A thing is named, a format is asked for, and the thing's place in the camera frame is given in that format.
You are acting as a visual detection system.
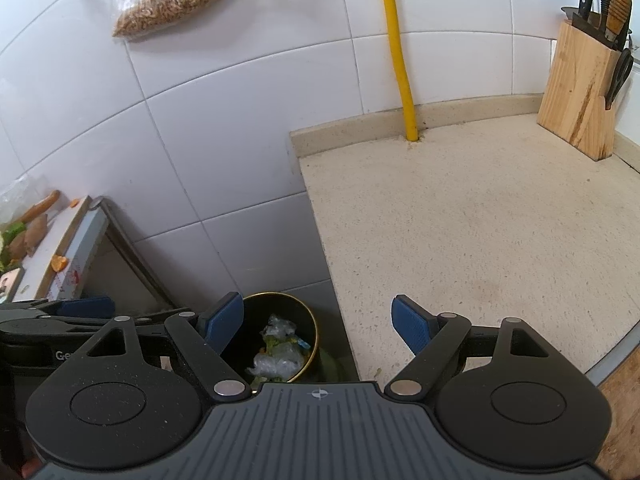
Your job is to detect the black scissors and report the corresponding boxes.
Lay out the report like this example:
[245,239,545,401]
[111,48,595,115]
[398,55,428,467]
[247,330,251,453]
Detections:
[604,47,635,111]

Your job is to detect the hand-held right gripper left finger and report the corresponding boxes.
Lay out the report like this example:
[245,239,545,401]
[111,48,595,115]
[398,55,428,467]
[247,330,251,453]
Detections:
[75,291,252,404]

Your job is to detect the crumpled plastic bag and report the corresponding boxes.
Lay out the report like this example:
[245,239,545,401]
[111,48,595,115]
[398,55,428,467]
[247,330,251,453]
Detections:
[0,175,51,226]

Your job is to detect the clear plastic bag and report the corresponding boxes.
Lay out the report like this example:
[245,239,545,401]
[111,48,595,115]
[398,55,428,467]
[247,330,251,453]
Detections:
[245,342,307,379]
[259,314,299,342]

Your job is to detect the yellow pipe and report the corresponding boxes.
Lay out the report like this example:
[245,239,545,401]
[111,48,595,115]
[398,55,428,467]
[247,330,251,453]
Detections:
[375,0,426,142]

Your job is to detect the whole carrot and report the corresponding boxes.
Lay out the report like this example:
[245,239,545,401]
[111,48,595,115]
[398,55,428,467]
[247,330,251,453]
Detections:
[15,190,61,224]

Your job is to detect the wooden knife block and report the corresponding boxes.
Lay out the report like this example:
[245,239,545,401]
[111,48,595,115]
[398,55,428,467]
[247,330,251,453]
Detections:
[536,20,628,162]

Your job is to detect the metal stand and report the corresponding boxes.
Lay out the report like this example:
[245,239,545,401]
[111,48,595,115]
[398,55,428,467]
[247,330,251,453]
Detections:
[80,195,177,311]

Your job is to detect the white chopping board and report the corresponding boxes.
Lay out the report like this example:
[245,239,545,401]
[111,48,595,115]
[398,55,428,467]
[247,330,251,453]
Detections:
[20,195,108,303]

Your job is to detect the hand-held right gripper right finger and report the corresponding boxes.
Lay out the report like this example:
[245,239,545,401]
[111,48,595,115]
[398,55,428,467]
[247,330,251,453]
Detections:
[384,294,566,404]

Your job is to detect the green vegetable scraps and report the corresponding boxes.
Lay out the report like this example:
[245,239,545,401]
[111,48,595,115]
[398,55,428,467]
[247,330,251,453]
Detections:
[0,220,26,267]

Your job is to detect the bag of brown grains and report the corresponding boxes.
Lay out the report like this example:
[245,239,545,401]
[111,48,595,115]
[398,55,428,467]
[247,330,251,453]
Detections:
[111,0,237,39]

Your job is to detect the ribbed wooden tool handle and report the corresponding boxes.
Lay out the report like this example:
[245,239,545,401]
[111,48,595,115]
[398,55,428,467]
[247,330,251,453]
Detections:
[605,0,632,41]

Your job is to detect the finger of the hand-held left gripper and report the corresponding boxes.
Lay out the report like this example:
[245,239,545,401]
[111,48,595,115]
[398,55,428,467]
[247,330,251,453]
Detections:
[0,317,117,345]
[0,296,117,320]

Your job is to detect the sweet potato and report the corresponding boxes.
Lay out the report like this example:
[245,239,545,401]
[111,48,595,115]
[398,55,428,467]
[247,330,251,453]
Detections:
[10,214,49,259]

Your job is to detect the black trash can gold rim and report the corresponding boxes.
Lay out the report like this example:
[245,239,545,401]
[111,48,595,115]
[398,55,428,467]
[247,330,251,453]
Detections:
[220,291,321,386]

